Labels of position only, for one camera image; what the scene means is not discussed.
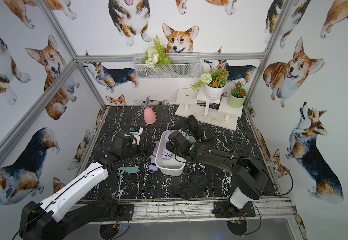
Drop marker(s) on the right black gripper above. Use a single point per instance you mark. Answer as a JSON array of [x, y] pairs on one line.
[[169, 146]]

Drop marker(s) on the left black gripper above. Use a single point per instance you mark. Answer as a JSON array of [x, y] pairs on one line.
[[142, 147]]

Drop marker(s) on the mint green umbrella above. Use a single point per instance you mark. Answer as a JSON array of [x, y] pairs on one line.
[[191, 139]]

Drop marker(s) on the white plastic storage box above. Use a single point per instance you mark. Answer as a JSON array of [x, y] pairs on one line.
[[168, 163]]

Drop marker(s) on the black umbrella back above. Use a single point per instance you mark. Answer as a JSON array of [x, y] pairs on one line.
[[191, 126]]

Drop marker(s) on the black umbrella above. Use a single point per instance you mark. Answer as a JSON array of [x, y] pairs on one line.
[[193, 186], [191, 126]]

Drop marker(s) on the light purple umbrella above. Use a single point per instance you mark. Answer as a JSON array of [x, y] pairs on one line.
[[152, 166]]

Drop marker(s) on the black umbrella front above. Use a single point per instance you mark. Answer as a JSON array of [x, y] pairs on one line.
[[193, 186]]

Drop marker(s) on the lilac umbrella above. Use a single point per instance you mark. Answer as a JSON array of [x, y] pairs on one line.
[[168, 150]]

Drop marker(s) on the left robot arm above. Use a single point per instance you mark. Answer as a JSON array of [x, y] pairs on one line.
[[54, 219]]

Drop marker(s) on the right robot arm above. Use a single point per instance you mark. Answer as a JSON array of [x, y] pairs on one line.
[[250, 174]]

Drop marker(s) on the white wooden plant stand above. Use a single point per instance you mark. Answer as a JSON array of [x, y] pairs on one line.
[[217, 113]]

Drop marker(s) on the white pot flower plant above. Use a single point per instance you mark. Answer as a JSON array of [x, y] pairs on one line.
[[214, 83]]

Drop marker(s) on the green pot red flowers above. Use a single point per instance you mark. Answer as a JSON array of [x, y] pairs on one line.
[[237, 96]]

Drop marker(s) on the fern and white flowers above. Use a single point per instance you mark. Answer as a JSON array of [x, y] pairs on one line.
[[156, 55]]

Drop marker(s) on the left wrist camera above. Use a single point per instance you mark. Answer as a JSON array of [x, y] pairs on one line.
[[137, 132]]

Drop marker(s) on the teal handled brush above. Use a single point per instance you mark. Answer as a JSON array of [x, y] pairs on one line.
[[130, 170]]

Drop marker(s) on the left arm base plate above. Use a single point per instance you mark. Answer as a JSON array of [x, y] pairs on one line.
[[125, 211]]

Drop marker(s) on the white wire wall basket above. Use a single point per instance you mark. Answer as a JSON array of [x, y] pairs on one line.
[[183, 66]]

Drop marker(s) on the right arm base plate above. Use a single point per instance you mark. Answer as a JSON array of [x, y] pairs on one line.
[[227, 210]]

